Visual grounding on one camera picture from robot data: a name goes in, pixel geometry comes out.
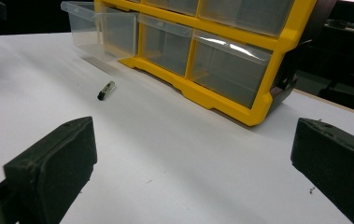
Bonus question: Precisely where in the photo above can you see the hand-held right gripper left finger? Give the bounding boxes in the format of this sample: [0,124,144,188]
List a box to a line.
[3,116,98,224]

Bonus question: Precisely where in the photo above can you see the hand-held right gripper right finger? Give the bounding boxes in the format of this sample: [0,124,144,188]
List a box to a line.
[290,118,354,224]

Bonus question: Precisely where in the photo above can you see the small black cylindrical battery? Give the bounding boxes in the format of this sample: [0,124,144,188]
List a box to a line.
[96,80,117,102]

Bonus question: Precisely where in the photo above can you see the yellow drawer organizer cabinet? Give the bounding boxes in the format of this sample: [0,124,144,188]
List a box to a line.
[93,0,337,127]

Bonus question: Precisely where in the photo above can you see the clear plastic drawer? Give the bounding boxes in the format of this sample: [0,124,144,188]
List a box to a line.
[60,0,140,62]
[190,29,274,110]
[142,0,200,17]
[197,0,296,38]
[137,13,194,77]

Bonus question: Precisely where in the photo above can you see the dark keyboard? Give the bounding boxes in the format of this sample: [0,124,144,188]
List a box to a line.
[327,19,354,34]

